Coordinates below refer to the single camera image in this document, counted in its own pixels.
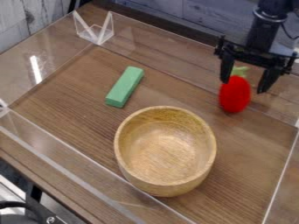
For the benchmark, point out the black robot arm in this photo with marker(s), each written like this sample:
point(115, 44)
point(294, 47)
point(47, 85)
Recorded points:
point(278, 7)

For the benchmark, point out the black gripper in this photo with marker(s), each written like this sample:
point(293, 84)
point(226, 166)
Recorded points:
point(258, 50)

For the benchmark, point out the red strawberry toy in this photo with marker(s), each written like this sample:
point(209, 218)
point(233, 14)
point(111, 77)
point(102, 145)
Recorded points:
point(235, 93)

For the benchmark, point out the black table clamp base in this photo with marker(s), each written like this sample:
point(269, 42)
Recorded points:
point(25, 211)

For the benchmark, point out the clear acrylic corner bracket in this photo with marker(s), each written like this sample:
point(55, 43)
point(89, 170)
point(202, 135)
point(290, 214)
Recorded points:
point(98, 34)

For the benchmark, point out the clear acrylic tray wall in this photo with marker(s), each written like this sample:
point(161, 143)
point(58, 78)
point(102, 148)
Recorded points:
point(61, 147)

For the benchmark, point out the green rectangular block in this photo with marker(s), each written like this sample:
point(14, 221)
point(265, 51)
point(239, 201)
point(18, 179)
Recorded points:
point(125, 87)

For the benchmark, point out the wooden bowl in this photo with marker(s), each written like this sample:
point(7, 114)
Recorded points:
point(166, 150)

